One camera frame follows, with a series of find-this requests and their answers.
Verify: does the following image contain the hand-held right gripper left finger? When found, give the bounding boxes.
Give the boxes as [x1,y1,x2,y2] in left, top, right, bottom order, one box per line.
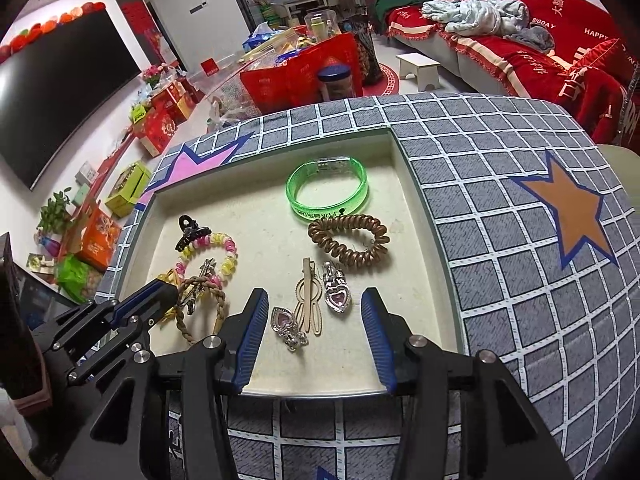
[50,287,271,480]

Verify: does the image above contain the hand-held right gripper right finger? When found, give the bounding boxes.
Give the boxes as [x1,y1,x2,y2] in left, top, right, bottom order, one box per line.
[360,287,576,480]

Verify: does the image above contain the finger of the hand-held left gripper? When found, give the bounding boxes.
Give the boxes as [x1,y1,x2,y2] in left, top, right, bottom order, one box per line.
[111,280,181,323]
[120,305,174,333]

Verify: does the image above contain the silver pink heart hair clip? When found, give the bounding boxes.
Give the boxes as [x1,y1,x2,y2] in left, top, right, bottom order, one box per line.
[322,260,352,317]
[271,306,309,356]

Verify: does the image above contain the braided rope bracelet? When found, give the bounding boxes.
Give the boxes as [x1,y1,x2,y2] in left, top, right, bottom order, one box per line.
[175,277,229,351]

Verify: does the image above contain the silver hairpin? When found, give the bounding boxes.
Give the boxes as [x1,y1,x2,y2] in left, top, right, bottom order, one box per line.
[186,257,219,317]

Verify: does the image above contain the beige hair clip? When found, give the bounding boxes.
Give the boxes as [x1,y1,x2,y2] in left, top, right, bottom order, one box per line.
[292,257,325,336]

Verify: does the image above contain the brown spiral hair tie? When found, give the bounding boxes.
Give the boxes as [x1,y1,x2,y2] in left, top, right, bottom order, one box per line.
[307,214,391,273]

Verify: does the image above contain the pink yellow spiral hair tie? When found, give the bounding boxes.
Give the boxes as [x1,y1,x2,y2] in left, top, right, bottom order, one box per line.
[175,232,239,291]

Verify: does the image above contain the grey jewelry tray beige lining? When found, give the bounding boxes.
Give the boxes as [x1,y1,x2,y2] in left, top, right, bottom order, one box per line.
[117,127,473,398]

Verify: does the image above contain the green snack bag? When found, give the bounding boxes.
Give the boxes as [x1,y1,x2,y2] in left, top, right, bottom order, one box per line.
[55,254,101,303]

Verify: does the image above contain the orange gift box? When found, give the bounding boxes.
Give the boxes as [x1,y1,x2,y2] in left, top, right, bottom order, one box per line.
[80,207,123,271]

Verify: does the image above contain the black hair claw clip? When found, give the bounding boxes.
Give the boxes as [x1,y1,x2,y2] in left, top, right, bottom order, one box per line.
[175,215,213,253]

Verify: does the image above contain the green cardboard box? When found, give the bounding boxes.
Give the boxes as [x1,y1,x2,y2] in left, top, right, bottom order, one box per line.
[105,161,152,218]

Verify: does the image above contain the green potted plant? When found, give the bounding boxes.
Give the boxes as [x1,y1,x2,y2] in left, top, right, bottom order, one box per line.
[37,189,73,236]

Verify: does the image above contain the grey checked star blanket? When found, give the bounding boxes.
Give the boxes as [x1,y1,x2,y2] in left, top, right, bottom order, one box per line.
[95,92,640,480]

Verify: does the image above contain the green translucent bangle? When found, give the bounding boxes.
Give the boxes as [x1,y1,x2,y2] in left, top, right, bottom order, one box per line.
[286,156,371,225]

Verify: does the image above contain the red gold gift box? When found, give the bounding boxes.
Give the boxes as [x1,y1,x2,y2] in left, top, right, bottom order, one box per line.
[136,109,178,157]

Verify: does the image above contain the dark red gift box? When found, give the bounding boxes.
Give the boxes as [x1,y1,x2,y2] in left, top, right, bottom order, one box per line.
[165,80,198,118]

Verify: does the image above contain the pink flower bouquet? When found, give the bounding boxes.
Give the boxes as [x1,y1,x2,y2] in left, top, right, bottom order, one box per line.
[140,62,176,86]

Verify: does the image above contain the glass coffee table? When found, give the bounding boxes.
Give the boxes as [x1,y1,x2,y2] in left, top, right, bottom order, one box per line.
[190,25,351,121]

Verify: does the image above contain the small red gift bag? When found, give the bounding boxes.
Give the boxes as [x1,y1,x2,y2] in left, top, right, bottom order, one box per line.
[240,62,296,116]

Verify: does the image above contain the red round rug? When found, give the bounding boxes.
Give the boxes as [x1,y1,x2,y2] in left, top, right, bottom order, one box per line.
[372,60,401,98]

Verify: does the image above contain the jar with blue lid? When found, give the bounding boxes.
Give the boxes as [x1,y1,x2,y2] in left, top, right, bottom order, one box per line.
[316,65,353,103]

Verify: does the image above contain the white step stool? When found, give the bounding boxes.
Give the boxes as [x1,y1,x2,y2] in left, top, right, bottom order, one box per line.
[396,52,442,92]

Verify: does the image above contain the blue tissue box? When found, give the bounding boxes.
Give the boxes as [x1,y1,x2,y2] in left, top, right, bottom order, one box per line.
[242,22,276,51]

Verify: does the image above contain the grey sofa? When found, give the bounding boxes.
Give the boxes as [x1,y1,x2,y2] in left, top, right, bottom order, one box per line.
[415,35,506,93]

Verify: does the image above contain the colourful ball garland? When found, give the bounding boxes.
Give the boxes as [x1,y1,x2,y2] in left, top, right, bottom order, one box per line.
[0,1,108,58]

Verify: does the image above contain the large red gift bag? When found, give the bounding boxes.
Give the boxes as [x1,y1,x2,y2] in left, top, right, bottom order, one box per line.
[285,32,363,103]

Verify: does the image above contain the dark green clothes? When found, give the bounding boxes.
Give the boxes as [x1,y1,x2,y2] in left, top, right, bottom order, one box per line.
[369,0,441,36]

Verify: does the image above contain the grey cloth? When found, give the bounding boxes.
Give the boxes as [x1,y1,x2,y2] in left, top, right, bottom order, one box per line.
[505,25,556,51]

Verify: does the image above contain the white desk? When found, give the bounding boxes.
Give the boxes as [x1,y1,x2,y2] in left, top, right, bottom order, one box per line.
[285,0,333,13]

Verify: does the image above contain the crumpled light blue blanket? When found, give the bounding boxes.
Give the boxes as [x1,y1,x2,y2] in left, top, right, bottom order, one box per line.
[421,0,531,37]

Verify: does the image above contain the red covered sofa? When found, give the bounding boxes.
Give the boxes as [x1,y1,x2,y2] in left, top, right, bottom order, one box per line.
[385,0,640,153]

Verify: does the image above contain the black wall television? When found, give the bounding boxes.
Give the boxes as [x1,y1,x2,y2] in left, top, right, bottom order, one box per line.
[0,9,143,192]

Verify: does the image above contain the red wall hanging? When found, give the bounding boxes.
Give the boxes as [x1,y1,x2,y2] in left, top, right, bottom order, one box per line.
[121,1,176,63]

